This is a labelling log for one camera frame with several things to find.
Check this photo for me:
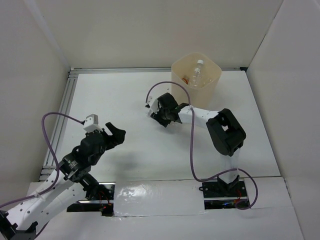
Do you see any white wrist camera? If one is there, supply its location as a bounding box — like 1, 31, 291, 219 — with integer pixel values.
83, 114, 102, 133
145, 96, 159, 118

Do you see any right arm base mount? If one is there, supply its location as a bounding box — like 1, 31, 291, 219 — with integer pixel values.
198, 180, 250, 210

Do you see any aluminium frame rail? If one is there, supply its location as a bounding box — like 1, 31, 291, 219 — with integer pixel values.
38, 66, 247, 181

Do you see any clear bottle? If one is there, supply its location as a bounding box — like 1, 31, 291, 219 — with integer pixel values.
202, 76, 215, 87

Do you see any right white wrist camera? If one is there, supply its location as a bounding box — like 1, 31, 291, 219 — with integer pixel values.
145, 96, 159, 118

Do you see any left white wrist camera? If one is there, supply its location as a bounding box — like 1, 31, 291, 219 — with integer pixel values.
83, 114, 102, 133

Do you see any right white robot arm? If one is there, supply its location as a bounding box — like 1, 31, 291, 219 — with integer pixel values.
149, 93, 247, 196

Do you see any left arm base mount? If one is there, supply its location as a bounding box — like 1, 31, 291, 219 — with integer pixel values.
66, 182, 116, 217

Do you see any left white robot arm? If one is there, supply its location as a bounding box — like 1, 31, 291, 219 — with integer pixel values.
0, 122, 126, 240

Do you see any beige plastic bin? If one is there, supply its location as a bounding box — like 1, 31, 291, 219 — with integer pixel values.
171, 52, 222, 109

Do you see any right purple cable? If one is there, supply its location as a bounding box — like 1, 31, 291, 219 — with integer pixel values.
145, 81, 260, 210

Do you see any clear bottle pointing down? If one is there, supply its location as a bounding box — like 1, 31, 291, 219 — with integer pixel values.
190, 59, 204, 88

